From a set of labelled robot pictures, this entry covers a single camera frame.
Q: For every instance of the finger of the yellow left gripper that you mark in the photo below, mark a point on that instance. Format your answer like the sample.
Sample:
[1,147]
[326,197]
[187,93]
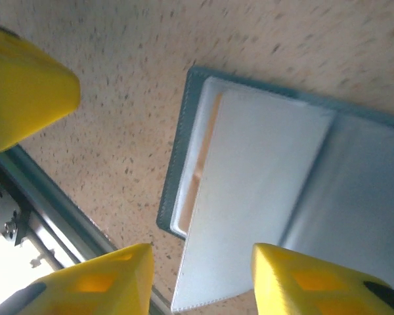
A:
[26,98]

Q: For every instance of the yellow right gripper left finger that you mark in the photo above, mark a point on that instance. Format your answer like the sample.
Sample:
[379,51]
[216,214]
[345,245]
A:
[111,288]

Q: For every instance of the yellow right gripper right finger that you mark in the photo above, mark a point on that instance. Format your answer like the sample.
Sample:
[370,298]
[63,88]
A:
[298,288]

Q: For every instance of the clear plastic case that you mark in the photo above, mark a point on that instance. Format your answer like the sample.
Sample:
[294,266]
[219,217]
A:
[266,164]

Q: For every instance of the aluminium frame rail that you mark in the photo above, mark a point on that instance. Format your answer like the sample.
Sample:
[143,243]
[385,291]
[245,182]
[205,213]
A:
[46,193]

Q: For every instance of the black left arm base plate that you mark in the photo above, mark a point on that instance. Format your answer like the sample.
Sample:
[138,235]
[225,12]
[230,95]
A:
[3,213]

